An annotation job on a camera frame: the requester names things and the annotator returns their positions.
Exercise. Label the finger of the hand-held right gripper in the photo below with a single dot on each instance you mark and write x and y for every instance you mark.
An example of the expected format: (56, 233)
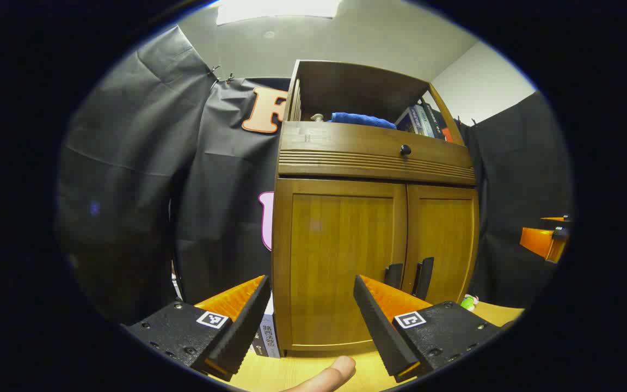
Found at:
(536, 239)

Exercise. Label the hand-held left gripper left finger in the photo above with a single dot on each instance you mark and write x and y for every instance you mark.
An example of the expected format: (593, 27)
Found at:
(245, 326)

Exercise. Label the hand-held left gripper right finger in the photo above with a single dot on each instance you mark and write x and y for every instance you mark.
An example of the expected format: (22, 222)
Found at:
(379, 332)

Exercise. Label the wooden cabinet door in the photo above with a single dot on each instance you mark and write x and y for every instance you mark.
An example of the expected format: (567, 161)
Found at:
(335, 245)
(444, 239)

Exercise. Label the wooden double-door shoe cabinet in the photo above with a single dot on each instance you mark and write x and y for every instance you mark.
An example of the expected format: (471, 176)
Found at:
(357, 87)

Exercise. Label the wooden cabinet drawer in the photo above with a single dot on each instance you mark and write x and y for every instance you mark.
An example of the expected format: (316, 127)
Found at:
(346, 142)

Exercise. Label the navy thick book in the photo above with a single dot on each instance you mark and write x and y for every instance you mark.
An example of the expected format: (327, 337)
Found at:
(258, 345)

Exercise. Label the pale blue thick book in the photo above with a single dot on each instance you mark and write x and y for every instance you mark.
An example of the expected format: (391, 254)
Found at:
(270, 337)

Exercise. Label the small green toy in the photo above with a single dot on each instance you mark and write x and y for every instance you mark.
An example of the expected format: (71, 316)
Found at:
(469, 302)

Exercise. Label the red slim book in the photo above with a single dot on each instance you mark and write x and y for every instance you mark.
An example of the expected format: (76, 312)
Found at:
(447, 134)

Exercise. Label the black slim book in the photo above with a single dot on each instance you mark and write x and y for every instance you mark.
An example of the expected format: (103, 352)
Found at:
(436, 124)

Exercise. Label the black round drawer knob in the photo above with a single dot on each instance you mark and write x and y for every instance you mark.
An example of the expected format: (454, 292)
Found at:
(405, 149)

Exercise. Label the grey slim book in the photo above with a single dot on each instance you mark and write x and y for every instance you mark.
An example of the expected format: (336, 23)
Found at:
(422, 122)

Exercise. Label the dark blue slim book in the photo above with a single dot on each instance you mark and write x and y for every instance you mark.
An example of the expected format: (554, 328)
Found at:
(405, 122)

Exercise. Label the black backdrop cloth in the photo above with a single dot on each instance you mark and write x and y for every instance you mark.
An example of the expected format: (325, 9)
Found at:
(128, 190)

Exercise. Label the blue folded towel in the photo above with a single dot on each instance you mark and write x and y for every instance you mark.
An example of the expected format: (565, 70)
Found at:
(362, 120)

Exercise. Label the ceiling light panel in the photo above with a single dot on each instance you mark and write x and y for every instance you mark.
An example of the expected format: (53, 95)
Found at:
(278, 10)

